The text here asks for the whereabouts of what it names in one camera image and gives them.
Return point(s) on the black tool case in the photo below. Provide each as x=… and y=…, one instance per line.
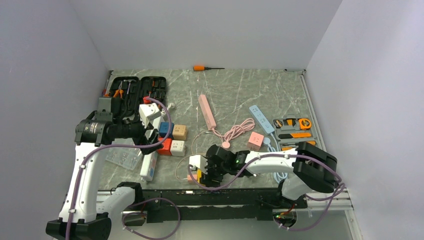
x=133, y=91

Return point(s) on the black base bar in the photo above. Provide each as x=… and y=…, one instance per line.
x=160, y=209

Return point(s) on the orange handled screwdriver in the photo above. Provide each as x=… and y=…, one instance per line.
x=200, y=68

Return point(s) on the pink power strip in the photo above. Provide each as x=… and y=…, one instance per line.
x=207, y=112

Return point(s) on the pink cube socket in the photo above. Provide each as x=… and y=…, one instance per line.
x=255, y=141

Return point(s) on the white power strip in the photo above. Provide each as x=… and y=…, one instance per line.
x=149, y=161

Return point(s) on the white cube adapter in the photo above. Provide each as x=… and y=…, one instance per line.
x=178, y=148

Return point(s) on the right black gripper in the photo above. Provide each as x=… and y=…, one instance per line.
x=207, y=179

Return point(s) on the aluminium rail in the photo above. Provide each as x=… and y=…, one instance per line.
x=313, y=201

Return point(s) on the yellow cube adapter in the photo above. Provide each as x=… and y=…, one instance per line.
x=198, y=175

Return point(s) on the clear plastic screw box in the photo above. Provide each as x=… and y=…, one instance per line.
x=127, y=158

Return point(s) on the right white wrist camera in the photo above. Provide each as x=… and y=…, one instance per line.
x=198, y=162

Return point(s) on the grey tool case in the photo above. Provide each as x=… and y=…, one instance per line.
x=289, y=135

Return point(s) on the small pink charger plug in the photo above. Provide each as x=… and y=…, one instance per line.
x=191, y=179

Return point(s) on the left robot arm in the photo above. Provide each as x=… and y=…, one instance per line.
x=81, y=218

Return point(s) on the wooden beige cube adapter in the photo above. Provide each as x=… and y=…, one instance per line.
x=180, y=132

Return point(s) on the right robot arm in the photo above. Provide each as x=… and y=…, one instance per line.
x=308, y=168

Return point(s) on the red cube adapter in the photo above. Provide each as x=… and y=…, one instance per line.
x=166, y=147

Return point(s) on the light blue power strip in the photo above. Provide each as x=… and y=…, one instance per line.
x=261, y=119

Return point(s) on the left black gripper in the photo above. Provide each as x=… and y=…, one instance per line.
x=142, y=140

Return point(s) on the blue cube adapter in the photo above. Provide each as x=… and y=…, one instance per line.
x=164, y=127

